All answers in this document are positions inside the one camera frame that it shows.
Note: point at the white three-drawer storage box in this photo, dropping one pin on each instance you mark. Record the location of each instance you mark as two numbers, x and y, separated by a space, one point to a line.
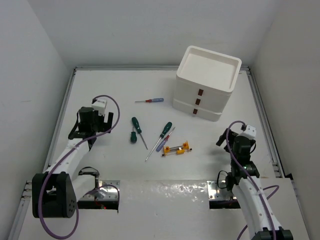
205 81

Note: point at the small blue screwdriver top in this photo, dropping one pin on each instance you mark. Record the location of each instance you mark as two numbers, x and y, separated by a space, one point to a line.
152 100

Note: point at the aluminium frame rail right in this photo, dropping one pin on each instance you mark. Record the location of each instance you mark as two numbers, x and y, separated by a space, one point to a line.
271 145

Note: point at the metal mounting plate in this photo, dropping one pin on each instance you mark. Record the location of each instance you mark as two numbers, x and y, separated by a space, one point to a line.
219 197
107 198

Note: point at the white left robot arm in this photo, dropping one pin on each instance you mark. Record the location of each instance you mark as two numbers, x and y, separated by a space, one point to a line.
56 191

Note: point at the green screwdriver long shaft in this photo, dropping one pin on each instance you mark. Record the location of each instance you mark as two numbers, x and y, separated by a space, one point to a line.
166 128

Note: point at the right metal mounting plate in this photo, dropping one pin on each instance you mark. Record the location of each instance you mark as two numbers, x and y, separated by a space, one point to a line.
219 197

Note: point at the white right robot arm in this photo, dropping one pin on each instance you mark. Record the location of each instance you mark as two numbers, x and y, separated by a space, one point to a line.
244 182

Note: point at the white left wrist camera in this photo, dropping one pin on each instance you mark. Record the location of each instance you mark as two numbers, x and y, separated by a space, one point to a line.
99 104

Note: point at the aluminium frame rail back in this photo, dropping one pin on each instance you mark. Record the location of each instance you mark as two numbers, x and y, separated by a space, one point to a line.
128 68

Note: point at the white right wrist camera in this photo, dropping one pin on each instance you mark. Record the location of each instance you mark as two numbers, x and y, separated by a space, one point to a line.
249 132

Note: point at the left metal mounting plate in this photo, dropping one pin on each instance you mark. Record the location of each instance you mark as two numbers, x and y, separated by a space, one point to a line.
107 198

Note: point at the blue red precision screwdriver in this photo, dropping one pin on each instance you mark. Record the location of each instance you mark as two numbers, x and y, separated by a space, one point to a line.
161 145

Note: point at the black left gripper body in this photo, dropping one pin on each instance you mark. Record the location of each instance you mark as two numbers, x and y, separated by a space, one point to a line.
98 125

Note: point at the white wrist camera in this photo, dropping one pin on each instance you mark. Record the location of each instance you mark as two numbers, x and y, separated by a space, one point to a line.
249 132
99 104

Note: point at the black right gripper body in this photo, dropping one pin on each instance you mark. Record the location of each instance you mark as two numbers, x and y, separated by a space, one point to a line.
231 134

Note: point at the stubby green screwdriver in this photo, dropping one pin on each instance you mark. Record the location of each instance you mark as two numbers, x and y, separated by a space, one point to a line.
133 136

